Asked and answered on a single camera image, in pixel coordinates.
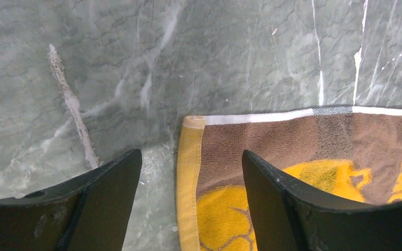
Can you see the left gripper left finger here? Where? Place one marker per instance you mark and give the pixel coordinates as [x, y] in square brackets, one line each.
[88, 212]

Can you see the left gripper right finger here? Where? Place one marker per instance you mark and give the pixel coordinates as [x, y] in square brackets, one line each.
[289, 214]

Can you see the brown yellow cloth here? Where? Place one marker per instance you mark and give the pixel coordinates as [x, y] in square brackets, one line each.
[327, 178]

